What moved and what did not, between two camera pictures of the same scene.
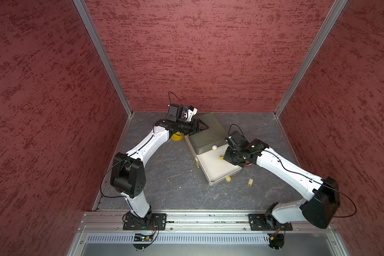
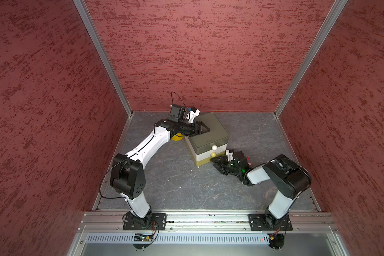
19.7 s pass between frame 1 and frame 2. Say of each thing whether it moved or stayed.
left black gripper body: stayed
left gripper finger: stayed
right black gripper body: moved
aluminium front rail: stayed
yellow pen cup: stayed
